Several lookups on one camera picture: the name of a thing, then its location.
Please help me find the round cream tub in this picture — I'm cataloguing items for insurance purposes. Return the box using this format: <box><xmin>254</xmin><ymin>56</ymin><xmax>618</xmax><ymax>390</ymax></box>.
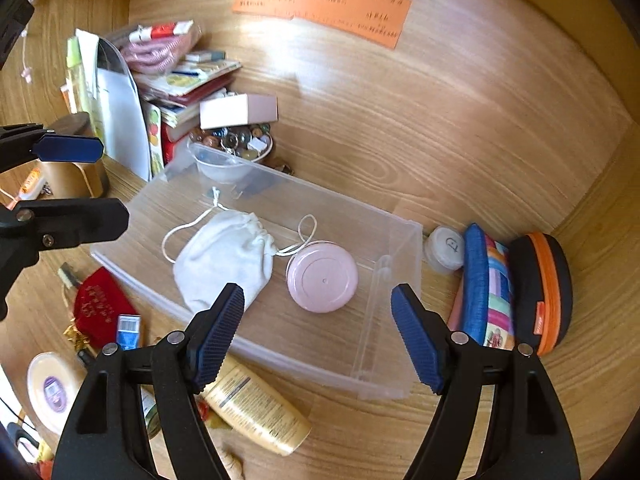
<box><xmin>26</xmin><ymin>352</ymin><xmax>86</xmax><ymax>437</ymax></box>

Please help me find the pink mesh bag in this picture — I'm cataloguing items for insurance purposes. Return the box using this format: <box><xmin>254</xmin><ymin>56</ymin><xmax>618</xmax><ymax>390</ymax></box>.
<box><xmin>101</xmin><ymin>21</ymin><xmax>202</xmax><ymax>75</ymax></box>

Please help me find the clear plastic storage box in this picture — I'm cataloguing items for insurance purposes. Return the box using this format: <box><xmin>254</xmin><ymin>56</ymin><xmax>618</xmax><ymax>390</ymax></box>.
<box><xmin>91</xmin><ymin>149</ymin><xmax>422</xmax><ymax>399</ymax></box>

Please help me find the white rectangular box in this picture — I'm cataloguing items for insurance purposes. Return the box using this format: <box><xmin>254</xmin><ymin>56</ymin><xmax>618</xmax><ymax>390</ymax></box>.
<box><xmin>200</xmin><ymin>93</ymin><xmax>279</xmax><ymax>130</ymax></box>

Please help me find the orange white tube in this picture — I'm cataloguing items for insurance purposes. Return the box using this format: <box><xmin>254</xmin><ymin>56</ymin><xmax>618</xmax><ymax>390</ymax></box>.
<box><xmin>17</xmin><ymin>167</ymin><xmax>47</xmax><ymax>200</ymax></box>

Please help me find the green spray bottle tall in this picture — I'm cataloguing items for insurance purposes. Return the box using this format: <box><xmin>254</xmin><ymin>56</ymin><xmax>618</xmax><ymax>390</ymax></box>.
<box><xmin>66</xmin><ymin>36</ymin><xmax>90</xmax><ymax>113</ymax></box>

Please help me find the red book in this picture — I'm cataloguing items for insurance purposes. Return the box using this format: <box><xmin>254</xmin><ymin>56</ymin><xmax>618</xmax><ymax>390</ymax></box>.
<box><xmin>160</xmin><ymin>124</ymin><xmax>200</xmax><ymax>165</ymax></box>

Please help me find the black orange zipper case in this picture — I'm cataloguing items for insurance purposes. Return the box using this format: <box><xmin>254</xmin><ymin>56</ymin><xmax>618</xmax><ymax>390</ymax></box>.
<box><xmin>508</xmin><ymin>232</ymin><xmax>574</xmax><ymax>356</ymax></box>

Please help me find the white charging cable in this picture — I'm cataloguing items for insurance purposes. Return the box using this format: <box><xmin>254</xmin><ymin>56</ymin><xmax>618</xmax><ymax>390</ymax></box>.
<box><xmin>18</xmin><ymin>27</ymin><xmax>35</xmax><ymax>85</ymax></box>

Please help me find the orange paper note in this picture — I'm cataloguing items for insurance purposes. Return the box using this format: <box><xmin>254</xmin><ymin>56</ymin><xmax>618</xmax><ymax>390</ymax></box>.
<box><xmin>232</xmin><ymin>0</ymin><xmax>411</xmax><ymax>49</ymax></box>

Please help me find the small white round jar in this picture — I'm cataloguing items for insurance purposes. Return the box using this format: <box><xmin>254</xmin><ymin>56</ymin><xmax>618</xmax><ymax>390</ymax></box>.
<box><xmin>423</xmin><ymin>226</ymin><xmax>464</xmax><ymax>274</ymax></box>

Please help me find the pink round case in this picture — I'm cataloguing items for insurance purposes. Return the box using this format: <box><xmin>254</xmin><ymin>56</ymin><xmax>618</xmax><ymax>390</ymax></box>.
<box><xmin>286</xmin><ymin>242</ymin><xmax>359</xmax><ymax>313</ymax></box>

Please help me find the red velvet pouch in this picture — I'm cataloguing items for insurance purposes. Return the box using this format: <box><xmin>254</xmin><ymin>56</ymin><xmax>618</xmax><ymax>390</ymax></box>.
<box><xmin>73</xmin><ymin>266</ymin><xmax>138</xmax><ymax>350</ymax></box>

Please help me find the fruit sticker sheet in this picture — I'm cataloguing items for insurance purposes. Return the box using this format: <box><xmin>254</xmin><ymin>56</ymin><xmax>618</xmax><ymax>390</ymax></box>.
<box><xmin>143</xmin><ymin>102</ymin><xmax>164</xmax><ymax>178</ymax></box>

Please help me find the blue patchwork pouch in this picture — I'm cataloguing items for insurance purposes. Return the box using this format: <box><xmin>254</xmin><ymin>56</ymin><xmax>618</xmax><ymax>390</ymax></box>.
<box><xmin>448</xmin><ymin>223</ymin><xmax>515</xmax><ymax>351</ymax></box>

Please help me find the white drawstring pouch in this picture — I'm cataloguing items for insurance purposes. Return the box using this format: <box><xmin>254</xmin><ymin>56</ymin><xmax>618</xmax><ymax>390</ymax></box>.
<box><xmin>160</xmin><ymin>186</ymin><xmax>318</xmax><ymax>316</ymax></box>

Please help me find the stack of booklets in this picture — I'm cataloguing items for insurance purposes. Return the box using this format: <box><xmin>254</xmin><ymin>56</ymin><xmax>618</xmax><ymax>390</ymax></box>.
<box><xmin>134</xmin><ymin>60</ymin><xmax>242</xmax><ymax>127</ymax></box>

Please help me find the beige carved pendant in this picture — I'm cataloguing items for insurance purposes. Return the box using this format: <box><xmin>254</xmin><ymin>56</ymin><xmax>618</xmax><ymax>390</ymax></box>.
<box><xmin>215</xmin><ymin>444</ymin><xmax>245</xmax><ymax>480</ymax></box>

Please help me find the yellow lotion tube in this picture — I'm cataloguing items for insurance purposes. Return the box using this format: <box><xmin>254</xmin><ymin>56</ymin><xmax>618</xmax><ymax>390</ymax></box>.
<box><xmin>201</xmin><ymin>354</ymin><xmax>311</xmax><ymax>456</ymax></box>

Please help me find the white bowl of beads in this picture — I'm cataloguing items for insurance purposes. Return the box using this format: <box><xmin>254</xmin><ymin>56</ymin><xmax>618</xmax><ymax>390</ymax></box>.
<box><xmin>186</xmin><ymin>122</ymin><xmax>274</xmax><ymax>184</ymax></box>

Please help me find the white paper folder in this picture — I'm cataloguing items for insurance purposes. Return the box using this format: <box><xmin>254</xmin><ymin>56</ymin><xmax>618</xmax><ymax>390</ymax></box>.
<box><xmin>75</xmin><ymin>28</ymin><xmax>152</xmax><ymax>182</ymax></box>

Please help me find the blue matchbox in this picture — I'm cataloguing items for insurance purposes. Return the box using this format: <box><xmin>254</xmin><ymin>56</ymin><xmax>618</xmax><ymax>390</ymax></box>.
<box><xmin>116</xmin><ymin>314</ymin><xmax>142</xmax><ymax>350</ymax></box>

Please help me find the brown ceramic mug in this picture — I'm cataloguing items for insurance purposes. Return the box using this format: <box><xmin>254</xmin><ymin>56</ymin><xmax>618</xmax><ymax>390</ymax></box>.
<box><xmin>39</xmin><ymin>112</ymin><xmax>110</xmax><ymax>198</ymax></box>

